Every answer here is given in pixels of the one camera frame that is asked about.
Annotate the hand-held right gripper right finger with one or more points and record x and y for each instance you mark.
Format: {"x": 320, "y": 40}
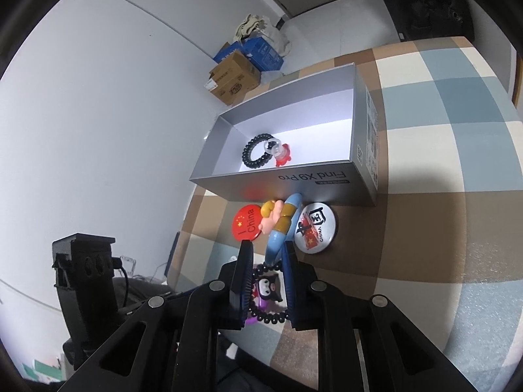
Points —
{"x": 290, "y": 286}

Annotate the brown cardboard box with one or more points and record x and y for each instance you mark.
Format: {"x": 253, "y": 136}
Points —
{"x": 235, "y": 75}

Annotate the checked tablecloth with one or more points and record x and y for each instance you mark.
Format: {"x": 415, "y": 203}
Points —
{"x": 429, "y": 171}

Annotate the red round badge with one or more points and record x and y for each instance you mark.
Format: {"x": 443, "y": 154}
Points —
{"x": 249, "y": 222}

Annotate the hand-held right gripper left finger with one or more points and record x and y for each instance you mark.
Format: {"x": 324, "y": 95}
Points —
{"x": 241, "y": 281}

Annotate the white plastic bag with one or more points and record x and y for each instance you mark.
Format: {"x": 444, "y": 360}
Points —
{"x": 282, "y": 39}
{"x": 251, "y": 26}

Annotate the white round badge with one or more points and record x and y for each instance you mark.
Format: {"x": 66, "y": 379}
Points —
{"x": 316, "y": 228}

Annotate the red and clear charm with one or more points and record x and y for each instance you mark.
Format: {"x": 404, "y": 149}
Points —
{"x": 282, "y": 157}

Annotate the large black bag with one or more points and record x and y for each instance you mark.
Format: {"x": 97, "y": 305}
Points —
{"x": 425, "y": 0}

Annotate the grey cardboard box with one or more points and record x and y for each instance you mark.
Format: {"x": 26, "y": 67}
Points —
{"x": 310, "y": 179}

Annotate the blue cardboard box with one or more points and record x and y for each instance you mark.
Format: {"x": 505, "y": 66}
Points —
{"x": 265, "y": 55}

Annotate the pink pig figurine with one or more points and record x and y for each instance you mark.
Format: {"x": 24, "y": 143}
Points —
{"x": 271, "y": 218}

